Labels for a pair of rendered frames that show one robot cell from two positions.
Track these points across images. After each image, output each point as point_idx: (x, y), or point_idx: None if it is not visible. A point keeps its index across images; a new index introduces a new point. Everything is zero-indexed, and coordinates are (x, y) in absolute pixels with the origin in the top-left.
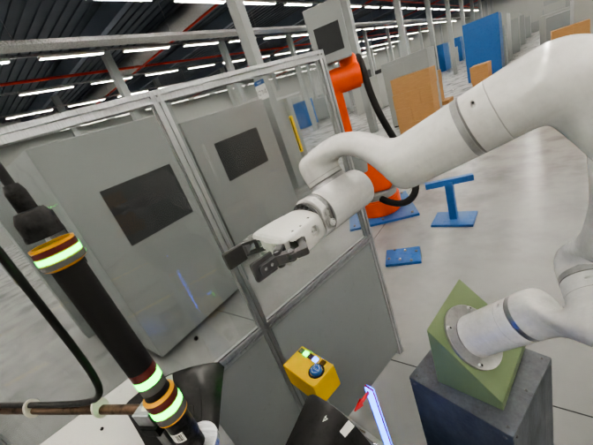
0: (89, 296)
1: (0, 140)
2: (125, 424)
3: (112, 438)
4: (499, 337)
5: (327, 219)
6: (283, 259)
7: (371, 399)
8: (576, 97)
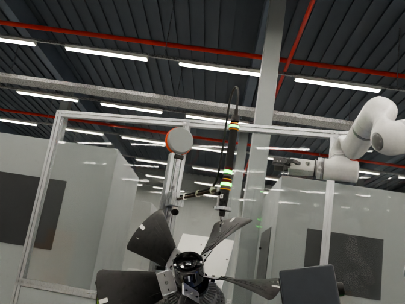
0: (232, 138)
1: (255, 129)
2: None
3: (200, 250)
4: None
5: (319, 166)
6: (284, 161)
7: None
8: (367, 113)
